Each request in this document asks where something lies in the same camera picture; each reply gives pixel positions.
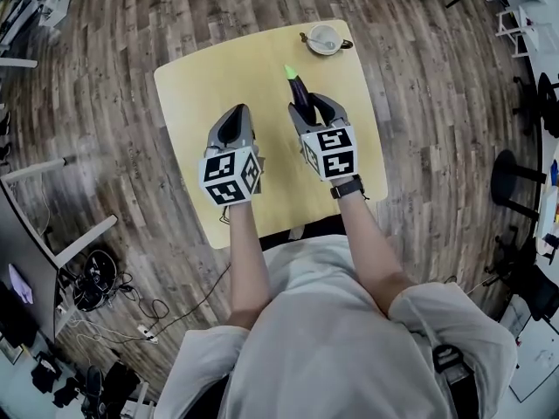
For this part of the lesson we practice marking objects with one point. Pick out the person's white shirt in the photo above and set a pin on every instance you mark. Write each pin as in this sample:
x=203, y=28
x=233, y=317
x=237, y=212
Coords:
x=332, y=343

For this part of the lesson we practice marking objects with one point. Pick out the person's right forearm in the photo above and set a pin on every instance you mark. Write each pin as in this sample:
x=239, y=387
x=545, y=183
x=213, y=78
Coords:
x=371, y=260

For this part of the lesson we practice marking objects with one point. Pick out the white open box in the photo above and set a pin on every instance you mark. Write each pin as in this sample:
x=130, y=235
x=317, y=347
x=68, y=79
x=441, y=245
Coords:
x=54, y=4

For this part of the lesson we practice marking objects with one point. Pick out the metal spoon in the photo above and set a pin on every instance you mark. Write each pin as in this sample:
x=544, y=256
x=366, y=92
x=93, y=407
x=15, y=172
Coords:
x=325, y=43

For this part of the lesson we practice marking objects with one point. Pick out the white power strip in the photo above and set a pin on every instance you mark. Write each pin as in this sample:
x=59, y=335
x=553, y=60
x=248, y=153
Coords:
x=147, y=333

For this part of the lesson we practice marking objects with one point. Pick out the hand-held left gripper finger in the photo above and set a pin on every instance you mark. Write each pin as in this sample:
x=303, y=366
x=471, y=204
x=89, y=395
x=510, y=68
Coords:
x=247, y=125
x=214, y=131

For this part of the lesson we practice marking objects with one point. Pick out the white round table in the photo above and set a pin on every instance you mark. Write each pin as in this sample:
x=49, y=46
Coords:
x=551, y=216

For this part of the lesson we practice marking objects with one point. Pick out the person's left forearm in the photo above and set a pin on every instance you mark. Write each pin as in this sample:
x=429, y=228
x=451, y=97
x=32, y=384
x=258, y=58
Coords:
x=249, y=269

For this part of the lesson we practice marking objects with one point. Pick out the purple eggplant with green stem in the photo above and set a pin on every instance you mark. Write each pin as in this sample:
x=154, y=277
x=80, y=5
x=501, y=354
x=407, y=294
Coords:
x=299, y=92

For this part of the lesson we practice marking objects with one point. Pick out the dark desk with white legs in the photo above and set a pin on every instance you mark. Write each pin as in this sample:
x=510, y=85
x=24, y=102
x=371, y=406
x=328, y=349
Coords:
x=22, y=242

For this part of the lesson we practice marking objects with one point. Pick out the pile of black gear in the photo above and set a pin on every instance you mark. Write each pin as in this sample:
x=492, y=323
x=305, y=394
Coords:
x=91, y=386

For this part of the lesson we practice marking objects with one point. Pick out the black round stool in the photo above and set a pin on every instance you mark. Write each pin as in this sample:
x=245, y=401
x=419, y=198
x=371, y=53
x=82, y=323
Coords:
x=513, y=181

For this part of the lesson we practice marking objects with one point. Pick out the purple cloth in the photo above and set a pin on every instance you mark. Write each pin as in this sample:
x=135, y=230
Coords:
x=21, y=283

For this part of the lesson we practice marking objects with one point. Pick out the black wrist watch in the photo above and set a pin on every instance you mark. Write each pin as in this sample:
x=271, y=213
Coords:
x=347, y=187

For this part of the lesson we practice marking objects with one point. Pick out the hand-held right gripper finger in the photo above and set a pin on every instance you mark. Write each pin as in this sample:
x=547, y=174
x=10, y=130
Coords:
x=299, y=122
x=334, y=112

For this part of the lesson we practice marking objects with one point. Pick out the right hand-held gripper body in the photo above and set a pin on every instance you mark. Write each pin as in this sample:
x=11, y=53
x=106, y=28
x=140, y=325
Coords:
x=332, y=153

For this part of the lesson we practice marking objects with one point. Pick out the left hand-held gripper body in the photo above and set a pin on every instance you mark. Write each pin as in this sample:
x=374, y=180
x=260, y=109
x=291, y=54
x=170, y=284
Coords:
x=229, y=175

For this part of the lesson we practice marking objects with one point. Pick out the black office chair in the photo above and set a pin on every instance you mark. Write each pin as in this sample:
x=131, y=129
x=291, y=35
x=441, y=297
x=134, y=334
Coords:
x=546, y=103

